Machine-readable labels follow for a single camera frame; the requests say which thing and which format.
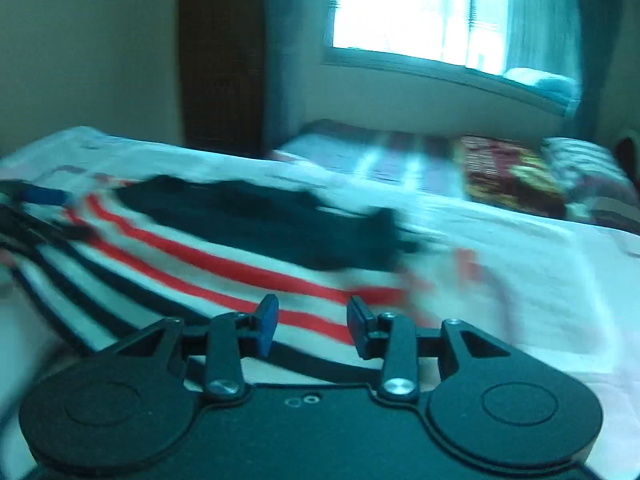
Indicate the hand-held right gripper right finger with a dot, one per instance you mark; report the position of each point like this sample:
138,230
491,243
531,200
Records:
357,322

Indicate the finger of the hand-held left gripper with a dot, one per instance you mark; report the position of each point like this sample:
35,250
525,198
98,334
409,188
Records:
45,195
35,225

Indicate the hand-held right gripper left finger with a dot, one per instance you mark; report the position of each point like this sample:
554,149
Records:
267,322

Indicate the striped knit sweater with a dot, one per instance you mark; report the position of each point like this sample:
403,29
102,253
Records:
200,260

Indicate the bed with striped sheet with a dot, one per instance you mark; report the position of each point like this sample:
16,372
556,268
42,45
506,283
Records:
380,160

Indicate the bed with patterned white sheet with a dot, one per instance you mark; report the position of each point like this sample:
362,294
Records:
525,285

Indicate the dark red patterned pillow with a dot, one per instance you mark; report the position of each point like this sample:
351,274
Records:
510,175

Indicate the dark wooden door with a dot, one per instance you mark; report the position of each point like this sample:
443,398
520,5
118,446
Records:
220,60

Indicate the teal curtain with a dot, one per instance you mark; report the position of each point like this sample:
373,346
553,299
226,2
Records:
292,50
595,35

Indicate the striped pillow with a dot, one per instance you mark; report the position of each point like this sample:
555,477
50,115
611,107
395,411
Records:
590,170

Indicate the window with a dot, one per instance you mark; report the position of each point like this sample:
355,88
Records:
410,10

